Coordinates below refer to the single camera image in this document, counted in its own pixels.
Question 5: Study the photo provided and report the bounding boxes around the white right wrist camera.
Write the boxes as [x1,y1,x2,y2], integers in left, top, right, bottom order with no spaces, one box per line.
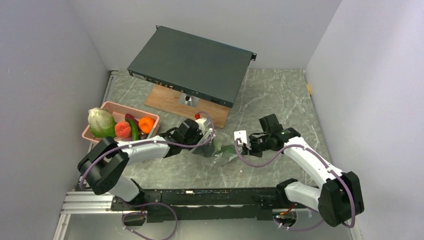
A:
[233,130,250,149]

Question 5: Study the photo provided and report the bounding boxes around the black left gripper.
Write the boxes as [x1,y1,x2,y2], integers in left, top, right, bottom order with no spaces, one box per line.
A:
[182,130,217,158]

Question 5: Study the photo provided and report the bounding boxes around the clear zip top bag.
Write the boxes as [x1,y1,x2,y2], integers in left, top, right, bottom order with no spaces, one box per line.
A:
[194,132,239,167]

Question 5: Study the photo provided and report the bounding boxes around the pink plastic basket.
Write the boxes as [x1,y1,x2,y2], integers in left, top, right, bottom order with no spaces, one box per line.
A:
[81,101,160,145]

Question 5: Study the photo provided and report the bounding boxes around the green fake chili pepper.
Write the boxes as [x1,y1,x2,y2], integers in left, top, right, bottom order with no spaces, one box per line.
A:
[125,118,140,141]

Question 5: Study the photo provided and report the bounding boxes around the green fake vegetable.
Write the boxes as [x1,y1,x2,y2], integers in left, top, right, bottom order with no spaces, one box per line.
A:
[214,140,237,159]

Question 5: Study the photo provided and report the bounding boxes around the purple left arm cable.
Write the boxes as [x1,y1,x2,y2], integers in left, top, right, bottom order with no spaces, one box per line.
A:
[79,110,216,240]

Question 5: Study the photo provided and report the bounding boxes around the aluminium frame rail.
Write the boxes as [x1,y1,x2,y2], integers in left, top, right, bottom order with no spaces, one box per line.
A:
[53,191,113,240]

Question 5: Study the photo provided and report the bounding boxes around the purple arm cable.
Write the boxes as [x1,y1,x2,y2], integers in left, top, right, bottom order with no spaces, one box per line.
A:
[79,110,216,240]
[234,137,357,232]

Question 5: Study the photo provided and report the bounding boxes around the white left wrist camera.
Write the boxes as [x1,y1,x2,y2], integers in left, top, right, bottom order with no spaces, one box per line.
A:
[194,113,212,135]

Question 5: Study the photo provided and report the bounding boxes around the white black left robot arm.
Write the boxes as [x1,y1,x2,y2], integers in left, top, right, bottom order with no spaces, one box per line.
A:
[77,117,215,210]

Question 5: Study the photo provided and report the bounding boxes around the red peach fake fruit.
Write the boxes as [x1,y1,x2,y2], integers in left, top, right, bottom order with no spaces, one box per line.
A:
[114,121,132,139]

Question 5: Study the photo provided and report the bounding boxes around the dark rack network switch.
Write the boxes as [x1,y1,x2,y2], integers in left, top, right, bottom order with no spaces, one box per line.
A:
[127,26,257,108]

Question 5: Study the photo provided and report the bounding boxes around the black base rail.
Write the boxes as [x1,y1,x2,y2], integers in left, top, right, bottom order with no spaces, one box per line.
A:
[110,187,307,223]

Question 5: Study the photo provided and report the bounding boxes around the orange fake fruit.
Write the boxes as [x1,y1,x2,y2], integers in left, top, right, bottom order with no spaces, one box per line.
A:
[138,116,156,134]

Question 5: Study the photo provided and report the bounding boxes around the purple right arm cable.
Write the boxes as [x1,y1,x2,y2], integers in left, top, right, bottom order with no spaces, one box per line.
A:
[234,137,357,232]

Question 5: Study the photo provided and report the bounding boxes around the dark red fake fruit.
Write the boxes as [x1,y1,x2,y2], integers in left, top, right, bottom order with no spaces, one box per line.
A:
[124,113,139,126]

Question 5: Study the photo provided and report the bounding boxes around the white fake food pieces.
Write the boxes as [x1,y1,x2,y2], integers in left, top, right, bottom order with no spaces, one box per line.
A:
[87,107,117,138]

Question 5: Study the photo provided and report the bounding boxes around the wooden board stand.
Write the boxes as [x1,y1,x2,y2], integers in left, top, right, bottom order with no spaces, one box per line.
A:
[144,85,231,129]

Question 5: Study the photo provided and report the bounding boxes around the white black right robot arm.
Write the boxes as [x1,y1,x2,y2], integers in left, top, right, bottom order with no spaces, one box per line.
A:
[234,114,365,229]

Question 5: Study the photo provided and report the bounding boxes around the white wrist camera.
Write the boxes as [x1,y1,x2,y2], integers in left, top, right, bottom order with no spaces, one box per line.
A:
[233,130,250,149]
[194,113,212,135]

